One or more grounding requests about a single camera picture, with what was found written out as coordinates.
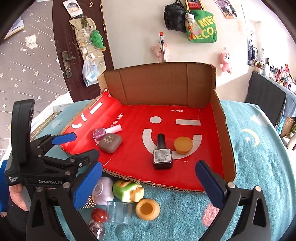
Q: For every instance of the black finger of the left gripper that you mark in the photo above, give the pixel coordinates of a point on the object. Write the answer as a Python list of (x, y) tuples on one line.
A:
[(46, 164), (47, 142)]

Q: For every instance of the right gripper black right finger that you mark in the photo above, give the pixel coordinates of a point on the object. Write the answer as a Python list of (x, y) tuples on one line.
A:
[(253, 223)]

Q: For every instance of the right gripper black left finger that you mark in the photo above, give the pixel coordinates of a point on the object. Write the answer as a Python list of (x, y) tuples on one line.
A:
[(43, 220)]

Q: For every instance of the gold studded cylinder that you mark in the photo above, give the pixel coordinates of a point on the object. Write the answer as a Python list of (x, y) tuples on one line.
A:
[(89, 203)]

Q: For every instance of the lilac round device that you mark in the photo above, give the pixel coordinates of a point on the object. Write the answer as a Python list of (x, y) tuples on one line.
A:
[(102, 192)]

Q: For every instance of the red-capped glitter jar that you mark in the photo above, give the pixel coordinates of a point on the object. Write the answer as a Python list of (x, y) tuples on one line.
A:
[(98, 217)]

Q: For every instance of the purple nail polish bottle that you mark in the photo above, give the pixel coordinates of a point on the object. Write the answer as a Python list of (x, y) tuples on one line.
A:
[(99, 133)]

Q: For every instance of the taupe earbuds case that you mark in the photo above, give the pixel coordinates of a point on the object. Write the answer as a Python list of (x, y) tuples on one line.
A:
[(110, 143)]

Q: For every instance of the amber ring-shaped jar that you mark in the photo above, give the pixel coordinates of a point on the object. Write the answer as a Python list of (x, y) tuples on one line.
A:
[(147, 209)]

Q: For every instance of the amber round lid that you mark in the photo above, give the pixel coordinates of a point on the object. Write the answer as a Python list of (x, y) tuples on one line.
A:
[(183, 145)]

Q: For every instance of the black nail polish bottle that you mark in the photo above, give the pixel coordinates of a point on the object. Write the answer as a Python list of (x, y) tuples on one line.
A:
[(162, 157)]

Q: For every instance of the person's left hand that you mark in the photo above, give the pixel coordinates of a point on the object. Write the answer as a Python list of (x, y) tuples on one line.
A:
[(16, 202)]

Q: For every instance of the clear plastic cup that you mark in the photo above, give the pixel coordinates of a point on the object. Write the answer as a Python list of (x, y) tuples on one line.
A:
[(119, 212)]

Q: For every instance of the green and yellow toy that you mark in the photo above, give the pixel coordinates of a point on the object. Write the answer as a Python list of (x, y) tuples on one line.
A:
[(128, 191)]

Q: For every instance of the teal plush blanket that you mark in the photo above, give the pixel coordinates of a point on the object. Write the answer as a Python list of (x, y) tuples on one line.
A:
[(261, 159)]

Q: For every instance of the white plastic bag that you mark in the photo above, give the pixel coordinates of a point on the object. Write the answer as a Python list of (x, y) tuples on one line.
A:
[(90, 72)]

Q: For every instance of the dark brown door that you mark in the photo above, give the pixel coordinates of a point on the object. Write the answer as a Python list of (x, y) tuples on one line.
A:
[(65, 40)]

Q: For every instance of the red cardboard box tray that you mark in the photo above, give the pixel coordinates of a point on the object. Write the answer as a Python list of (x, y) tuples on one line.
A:
[(177, 99)]

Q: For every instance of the green plush toy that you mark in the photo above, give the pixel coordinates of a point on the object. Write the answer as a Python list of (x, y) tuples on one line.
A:
[(97, 40)]

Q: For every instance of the beige hanging door organizer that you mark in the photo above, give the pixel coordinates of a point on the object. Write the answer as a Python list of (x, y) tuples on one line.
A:
[(83, 28)]

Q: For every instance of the cluttered side table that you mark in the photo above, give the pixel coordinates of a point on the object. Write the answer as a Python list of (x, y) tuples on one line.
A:
[(276, 101)]

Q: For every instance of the pink plush pig left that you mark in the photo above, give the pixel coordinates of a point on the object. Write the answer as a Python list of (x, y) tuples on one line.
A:
[(158, 52)]

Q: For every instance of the pink plush pig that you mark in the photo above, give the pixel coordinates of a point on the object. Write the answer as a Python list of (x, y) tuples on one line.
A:
[(158, 52), (225, 62)]

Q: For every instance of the silver pole orange tip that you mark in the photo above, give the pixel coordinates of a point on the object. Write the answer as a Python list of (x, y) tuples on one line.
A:
[(161, 36)]

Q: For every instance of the pink plush pig right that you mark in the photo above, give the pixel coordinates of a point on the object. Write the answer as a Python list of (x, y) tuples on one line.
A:
[(225, 62)]

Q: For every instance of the black backpack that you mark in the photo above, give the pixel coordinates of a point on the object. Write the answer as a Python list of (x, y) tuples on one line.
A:
[(174, 17)]

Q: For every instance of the green tote bag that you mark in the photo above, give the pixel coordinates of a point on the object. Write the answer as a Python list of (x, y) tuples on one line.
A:
[(204, 30)]

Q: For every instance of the red small pouch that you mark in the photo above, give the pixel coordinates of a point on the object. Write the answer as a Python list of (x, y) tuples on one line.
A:
[(194, 5)]

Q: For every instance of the door handle plate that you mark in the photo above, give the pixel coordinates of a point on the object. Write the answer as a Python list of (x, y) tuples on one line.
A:
[(66, 63)]

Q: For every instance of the white plush keychain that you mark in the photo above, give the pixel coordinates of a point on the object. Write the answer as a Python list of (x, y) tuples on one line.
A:
[(189, 21)]

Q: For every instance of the wall photo poster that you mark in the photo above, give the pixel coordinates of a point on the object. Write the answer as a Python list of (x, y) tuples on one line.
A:
[(227, 9)]

